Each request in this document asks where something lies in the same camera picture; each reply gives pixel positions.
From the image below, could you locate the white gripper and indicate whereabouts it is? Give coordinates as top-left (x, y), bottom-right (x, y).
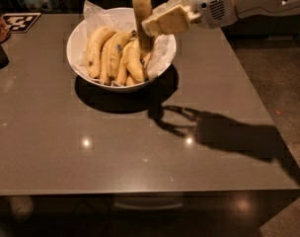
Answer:
top-left (141, 0), bottom-right (238, 37)

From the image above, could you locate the large curved yellow banana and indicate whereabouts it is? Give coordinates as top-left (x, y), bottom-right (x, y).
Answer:
top-left (132, 0), bottom-right (154, 52)

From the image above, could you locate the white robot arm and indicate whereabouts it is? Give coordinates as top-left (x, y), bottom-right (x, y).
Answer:
top-left (141, 0), bottom-right (300, 37)

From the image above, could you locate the yellow banana with sticker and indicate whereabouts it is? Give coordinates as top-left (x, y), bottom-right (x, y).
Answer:
top-left (126, 39), bottom-right (151, 83)

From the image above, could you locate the leftmost yellow banana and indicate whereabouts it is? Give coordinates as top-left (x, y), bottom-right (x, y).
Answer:
top-left (85, 26), bottom-right (115, 79)

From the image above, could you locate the small lower yellow banana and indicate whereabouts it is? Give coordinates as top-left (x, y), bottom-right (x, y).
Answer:
top-left (115, 42), bottom-right (132, 85)

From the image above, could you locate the white ceramic bowl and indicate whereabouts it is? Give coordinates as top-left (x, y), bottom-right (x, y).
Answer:
top-left (66, 7), bottom-right (177, 93)

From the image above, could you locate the white paper liner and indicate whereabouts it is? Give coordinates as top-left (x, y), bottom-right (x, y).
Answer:
top-left (67, 1), bottom-right (176, 93)

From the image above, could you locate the black white fiducial marker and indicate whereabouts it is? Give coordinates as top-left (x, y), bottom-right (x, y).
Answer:
top-left (2, 13), bottom-right (41, 34)

